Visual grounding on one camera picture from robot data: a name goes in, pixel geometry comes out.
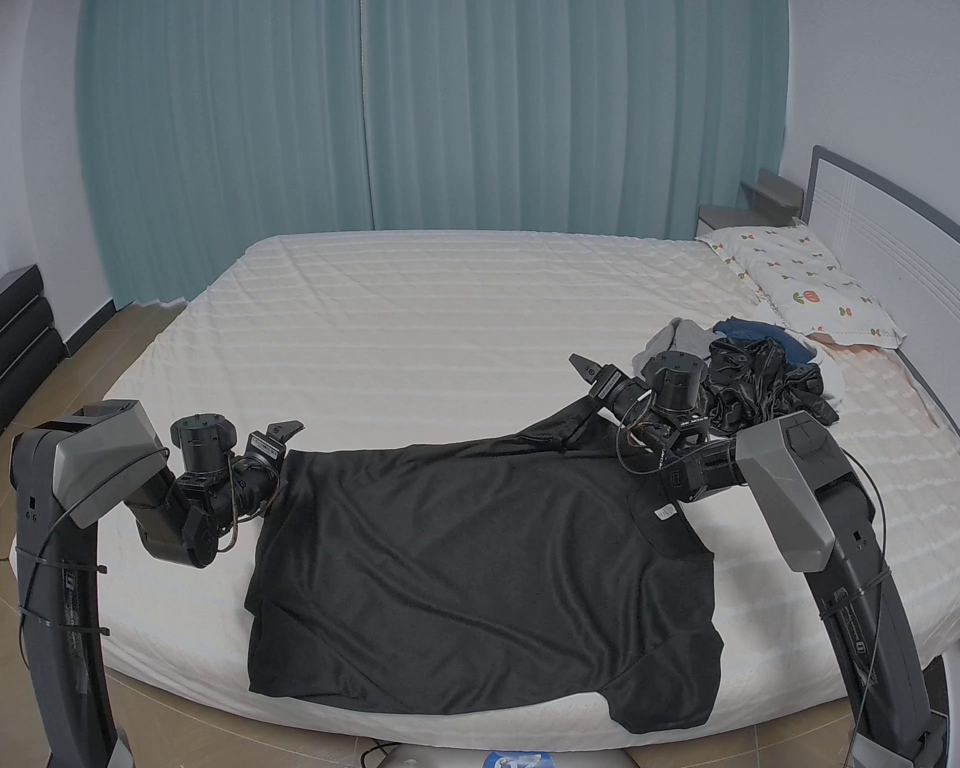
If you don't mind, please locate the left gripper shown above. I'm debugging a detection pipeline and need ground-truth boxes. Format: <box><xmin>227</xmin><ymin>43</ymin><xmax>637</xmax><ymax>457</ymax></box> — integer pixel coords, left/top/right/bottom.
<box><xmin>237</xmin><ymin>420</ymin><xmax>307</xmax><ymax>490</ymax></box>

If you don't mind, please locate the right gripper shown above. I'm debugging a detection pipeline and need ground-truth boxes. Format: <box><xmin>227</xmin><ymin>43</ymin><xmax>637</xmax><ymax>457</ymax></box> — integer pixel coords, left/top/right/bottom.
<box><xmin>568</xmin><ymin>352</ymin><xmax>654</xmax><ymax>423</ymax></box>

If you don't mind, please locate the black T-shirt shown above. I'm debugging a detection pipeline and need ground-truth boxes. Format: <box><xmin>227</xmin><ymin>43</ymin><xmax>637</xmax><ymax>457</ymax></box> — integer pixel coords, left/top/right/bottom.
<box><xmin>243</xmin><ymin>393</ymin><xmax>725</xmax><ymax>736</ymax></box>

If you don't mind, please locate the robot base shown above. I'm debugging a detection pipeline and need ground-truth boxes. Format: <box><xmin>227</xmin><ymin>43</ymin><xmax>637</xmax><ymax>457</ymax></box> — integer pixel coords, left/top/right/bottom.
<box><xmin>363</xmin><ymin>742</ymin><xmax>560</xmax><ymax>768</ymax></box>

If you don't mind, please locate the bed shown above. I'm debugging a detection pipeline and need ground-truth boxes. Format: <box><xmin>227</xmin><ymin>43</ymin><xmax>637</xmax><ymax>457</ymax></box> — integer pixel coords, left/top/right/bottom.
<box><xmin>11</xmin><ymin>144</ymin><xmax>960</xmax><ymax>740</ymax></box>

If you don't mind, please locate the pile of clothes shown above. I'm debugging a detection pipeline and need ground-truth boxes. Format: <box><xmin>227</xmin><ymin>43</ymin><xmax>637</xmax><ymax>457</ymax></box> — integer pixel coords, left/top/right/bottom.
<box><xmin>633</xmin><ymin>315</ymin><xmax>849</xmax><ymax>436</ymax></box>

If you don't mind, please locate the grey bedside table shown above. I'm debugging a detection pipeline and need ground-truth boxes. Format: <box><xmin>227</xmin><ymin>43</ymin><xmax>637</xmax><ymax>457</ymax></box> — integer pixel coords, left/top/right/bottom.
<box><xmin>697</xmin><ymin>168</ymin><xmax>807</xmax><ymax>241</ymax></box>

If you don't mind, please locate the white printed pillow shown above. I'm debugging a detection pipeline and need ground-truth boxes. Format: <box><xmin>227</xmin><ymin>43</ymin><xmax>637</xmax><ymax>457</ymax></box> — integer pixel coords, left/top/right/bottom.
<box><xmin>693</xmin><ymin>221</ymin><xmax>909</xmax><ymax>350</ymax></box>

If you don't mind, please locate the blue-green curtain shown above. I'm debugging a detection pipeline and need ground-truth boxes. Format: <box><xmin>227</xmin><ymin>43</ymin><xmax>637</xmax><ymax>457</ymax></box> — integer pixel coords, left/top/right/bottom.
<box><xmin>75</xmin><ymin>0</ymin><xmax>376</xmax><ymax>309</ymax></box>
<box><xmin>360</xmin><ymin>0</ymin><xmax>789</xmax><ymax>243</ymax></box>

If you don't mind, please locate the black chest of drawers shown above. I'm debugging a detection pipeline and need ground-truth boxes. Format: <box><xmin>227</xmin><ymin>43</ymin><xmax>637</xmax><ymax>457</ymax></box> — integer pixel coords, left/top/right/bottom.
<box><xmin>0</xmin><ymin>262</ymin><xmax>65</xmax><ymax>432</ymax></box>

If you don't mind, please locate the black cable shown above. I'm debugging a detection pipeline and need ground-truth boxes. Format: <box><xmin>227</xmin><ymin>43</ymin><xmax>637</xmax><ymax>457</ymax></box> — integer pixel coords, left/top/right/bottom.
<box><xmin>213</xmin><ymin>472</ymin><xmax>245</xmax><ymax>556</ymax></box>
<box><xmin>616</xmin><ymin>405</ymin><xmax>680</xmax><ymax>475</ymax></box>
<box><xmin>15</xmin><ymin>448</ymin><xmax>172</xmax><ymax>627</ymax></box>

